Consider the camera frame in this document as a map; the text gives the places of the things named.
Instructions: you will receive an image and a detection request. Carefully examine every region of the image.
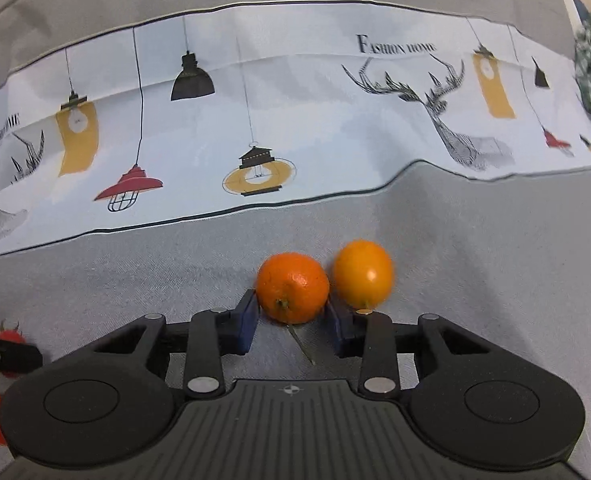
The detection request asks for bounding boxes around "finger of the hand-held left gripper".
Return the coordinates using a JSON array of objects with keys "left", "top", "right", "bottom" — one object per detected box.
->
[{"left": 0, "top": 327, "right": 43, "bottom": 383}]

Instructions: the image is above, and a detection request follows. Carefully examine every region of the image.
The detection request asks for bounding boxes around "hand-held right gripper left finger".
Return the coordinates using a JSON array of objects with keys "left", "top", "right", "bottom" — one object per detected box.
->
[{"left": 92, "top": 288, "right": 261, "bottom": 400}]

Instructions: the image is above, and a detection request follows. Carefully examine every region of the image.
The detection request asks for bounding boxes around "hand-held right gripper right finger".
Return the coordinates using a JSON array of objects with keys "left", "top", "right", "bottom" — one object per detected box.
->
[{"left": 324, "top": 300, "right": 501, "bottom": 398}]

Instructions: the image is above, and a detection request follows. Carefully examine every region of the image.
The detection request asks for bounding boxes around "small orange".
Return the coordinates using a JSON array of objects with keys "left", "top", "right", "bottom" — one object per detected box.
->
[
  {"left": 256, "top": 252, "right": 331, "bottom": 325},
  {"left": 333, "top": 240, "right": 395, "bottom": 310}
]

